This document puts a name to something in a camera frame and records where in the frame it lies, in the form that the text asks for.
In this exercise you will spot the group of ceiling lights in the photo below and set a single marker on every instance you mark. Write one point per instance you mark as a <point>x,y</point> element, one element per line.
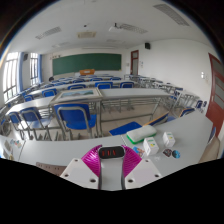
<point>48,32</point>

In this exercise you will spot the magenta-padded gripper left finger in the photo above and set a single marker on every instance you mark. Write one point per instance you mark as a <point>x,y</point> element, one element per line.
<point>87,166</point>

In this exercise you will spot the dark round sticker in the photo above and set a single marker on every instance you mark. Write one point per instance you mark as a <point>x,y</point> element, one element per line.
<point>167,152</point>

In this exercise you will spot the orange wooden lectern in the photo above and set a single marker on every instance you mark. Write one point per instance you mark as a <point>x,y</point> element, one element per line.
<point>86,71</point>

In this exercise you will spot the brown door with window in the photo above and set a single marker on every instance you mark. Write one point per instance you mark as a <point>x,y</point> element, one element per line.
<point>134,62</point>

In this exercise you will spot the white and green case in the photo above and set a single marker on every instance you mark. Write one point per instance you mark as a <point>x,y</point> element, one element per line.
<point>141,133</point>

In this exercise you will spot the framed landscape picture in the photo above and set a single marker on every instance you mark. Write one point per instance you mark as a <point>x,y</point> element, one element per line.
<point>78,94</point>

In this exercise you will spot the narrow bright window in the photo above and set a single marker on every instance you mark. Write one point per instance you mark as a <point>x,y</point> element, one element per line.
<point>33,68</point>

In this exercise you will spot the group of blue chairs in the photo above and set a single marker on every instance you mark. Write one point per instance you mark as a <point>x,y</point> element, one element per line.
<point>76,116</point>

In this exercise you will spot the group of grey desks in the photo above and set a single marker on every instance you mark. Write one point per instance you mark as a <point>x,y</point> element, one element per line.
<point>133,93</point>

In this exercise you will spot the white wall switch panel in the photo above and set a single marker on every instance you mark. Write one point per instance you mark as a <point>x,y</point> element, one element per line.
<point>203,75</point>

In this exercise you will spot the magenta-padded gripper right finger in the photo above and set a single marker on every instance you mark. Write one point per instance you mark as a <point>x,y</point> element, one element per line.
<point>136,166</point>

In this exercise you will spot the black wall speaker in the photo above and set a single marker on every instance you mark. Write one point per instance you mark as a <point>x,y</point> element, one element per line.
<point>25,56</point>
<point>147,45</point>

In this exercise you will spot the green chalkboard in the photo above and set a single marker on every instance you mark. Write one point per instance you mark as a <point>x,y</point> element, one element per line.
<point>86,63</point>

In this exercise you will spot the white ceiling projector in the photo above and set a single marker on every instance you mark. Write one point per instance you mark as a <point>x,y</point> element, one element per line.
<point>115,27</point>

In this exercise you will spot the colourful printed card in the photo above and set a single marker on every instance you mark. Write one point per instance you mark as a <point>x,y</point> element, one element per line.
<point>139,151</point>

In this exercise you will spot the pile of colourful cards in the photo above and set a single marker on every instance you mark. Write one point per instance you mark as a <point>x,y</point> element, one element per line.
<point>17,144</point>

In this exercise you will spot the white charger block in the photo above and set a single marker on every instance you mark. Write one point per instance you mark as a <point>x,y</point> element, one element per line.
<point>111,170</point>

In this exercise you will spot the red door with window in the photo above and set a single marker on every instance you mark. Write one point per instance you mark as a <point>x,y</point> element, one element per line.
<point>216,96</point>

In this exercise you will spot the blue round sticker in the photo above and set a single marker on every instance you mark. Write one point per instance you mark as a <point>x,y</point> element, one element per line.
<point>176,154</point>

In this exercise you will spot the large bright window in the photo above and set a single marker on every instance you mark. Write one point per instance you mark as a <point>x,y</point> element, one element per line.
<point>10,76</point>

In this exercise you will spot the ceiling air conditioner unit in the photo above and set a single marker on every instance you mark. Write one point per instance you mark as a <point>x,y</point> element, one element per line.
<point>87,34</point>

